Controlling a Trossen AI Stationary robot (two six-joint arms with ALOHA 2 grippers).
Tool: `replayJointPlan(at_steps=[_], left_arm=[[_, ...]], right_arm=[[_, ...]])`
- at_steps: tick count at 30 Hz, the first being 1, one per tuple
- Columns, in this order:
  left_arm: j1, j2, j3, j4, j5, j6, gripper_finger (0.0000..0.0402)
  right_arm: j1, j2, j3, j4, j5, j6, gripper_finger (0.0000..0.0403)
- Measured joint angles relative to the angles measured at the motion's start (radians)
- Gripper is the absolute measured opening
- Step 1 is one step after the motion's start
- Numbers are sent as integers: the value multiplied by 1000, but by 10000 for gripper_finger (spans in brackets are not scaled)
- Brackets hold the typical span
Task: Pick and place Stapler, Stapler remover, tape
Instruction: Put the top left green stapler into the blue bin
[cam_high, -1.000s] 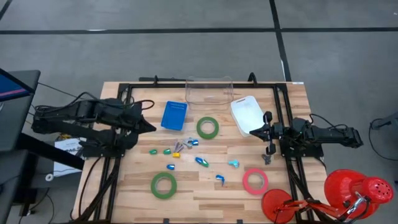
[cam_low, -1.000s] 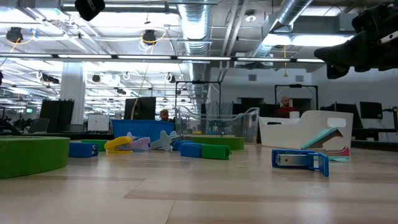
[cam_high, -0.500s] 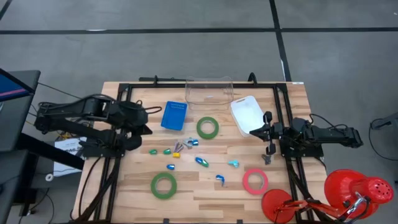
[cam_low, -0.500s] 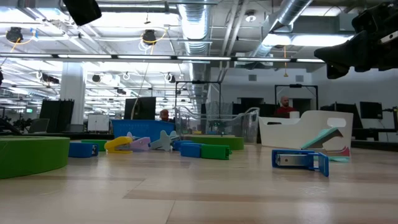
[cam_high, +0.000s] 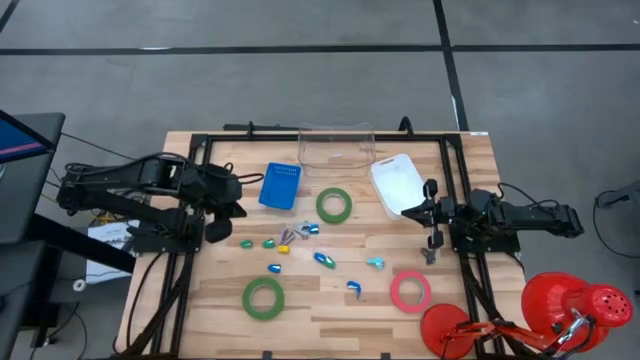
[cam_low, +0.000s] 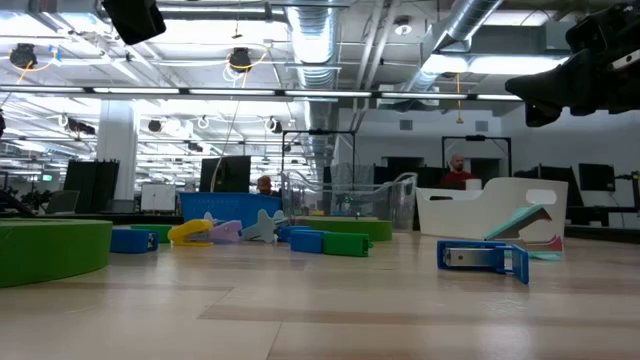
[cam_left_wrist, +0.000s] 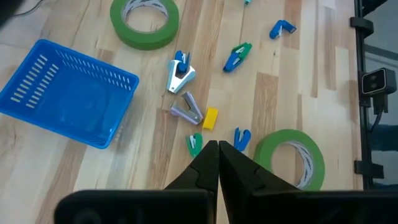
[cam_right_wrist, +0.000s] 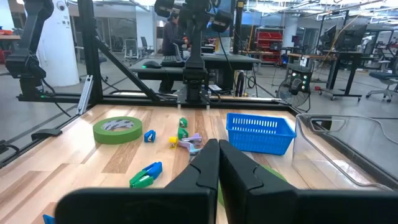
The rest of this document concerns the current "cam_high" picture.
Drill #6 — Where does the green masking tape roll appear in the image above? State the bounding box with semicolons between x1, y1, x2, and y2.
315;187;353;225
241;276;287;322

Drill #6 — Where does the blue slotted plastic basket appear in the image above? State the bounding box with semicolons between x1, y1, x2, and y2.
257;161;303;212

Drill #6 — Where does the black metal table frame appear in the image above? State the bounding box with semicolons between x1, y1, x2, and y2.
112;115;526;360

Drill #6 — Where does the pink masking tape roll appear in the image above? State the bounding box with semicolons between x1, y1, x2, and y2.
389;270;433;315

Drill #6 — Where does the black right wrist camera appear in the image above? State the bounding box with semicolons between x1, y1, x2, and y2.
468;188;496;216

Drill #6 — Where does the clear plastic bin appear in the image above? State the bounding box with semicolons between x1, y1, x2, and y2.
297;122;377;180

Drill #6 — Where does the white plastic bin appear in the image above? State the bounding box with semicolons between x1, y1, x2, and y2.
370;152;429;222

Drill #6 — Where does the red desk lamp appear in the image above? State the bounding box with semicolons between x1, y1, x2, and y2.
419;271;635;360

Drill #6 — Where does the yellow cable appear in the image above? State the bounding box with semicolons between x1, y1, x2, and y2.
89;209;121;226

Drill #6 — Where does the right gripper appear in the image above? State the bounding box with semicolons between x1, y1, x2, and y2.
400;178;472;251

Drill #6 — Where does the black floor cable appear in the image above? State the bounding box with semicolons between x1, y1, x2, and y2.
592;188;640;261

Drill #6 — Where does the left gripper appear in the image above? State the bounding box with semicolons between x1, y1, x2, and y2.
197;162;249;245

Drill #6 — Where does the computer monitor blue screen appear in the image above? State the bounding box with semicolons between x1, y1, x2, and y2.
0;108;57;165

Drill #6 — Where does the white printed paper box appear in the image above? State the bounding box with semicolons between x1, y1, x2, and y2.
84;219;142;285

